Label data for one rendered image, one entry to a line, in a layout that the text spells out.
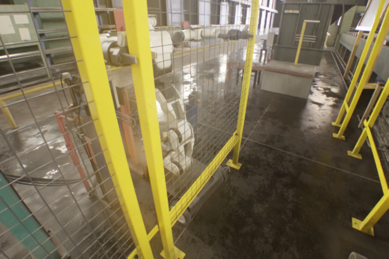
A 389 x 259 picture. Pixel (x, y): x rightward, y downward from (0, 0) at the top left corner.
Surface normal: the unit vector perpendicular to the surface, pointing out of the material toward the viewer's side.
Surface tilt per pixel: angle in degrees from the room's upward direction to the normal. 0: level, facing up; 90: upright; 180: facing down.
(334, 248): 0
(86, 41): 90
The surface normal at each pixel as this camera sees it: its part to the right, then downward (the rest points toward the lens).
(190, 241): 0.00, -0.88
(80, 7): 0.83, 0.25
